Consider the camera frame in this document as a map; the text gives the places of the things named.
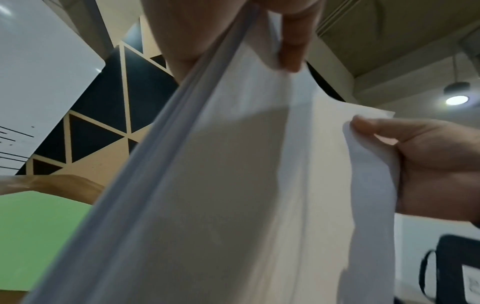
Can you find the green folder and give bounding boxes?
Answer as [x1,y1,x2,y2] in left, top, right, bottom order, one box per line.
[0,190,95,293]

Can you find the person's left hand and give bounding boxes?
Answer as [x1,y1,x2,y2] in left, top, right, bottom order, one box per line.
[144,0,324,84]

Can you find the pile of white papers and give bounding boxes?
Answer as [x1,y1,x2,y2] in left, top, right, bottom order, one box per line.
[20,4,400,304]

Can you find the person's right hand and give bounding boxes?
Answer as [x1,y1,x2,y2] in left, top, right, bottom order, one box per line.
[350,115,480,224]

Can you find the black right wristband with markers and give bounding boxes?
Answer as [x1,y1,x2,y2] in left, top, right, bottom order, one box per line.
[418,234,480,304]

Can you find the black pendant ceiling lamp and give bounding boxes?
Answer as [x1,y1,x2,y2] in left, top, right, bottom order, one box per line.
[443,53,472,107]

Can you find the wooden lattice shelf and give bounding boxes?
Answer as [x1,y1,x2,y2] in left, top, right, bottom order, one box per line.
[18,16,181,176]

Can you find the white board with chart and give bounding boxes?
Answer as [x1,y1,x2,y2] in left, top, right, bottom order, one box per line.
[0,0,107,176]

